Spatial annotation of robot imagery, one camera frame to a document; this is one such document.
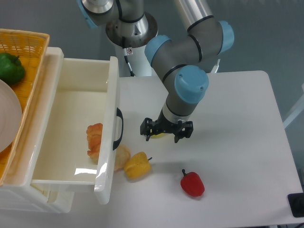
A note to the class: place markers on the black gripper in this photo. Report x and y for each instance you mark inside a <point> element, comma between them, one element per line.
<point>150,128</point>

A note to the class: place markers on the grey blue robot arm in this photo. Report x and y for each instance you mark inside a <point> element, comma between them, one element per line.
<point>175,63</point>

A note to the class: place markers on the white plastic drawer cabinet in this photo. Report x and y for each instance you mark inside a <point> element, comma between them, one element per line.
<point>17,193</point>

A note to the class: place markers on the yellow banana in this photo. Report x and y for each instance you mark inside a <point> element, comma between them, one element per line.
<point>161,135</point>

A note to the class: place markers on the yellow bell pepper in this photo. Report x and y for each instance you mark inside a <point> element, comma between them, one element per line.
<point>137,166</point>

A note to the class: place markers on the pale bread roll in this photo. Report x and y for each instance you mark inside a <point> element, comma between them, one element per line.
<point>123,155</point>

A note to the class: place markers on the red bell pepper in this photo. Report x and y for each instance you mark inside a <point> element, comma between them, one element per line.
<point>192,184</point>

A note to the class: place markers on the orange croissant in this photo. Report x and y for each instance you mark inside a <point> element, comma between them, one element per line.
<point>94,138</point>

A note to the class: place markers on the black device at table edge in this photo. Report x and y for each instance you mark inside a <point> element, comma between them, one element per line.
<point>296,202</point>

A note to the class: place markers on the beige plate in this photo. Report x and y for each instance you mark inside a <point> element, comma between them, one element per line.
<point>10,115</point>

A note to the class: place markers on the orange woven basket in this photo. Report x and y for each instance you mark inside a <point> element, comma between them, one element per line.
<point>31,48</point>

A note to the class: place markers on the green bell pepper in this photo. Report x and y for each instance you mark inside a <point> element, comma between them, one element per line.
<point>11,69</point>

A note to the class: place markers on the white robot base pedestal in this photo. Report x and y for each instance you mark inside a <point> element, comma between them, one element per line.
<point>129,41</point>

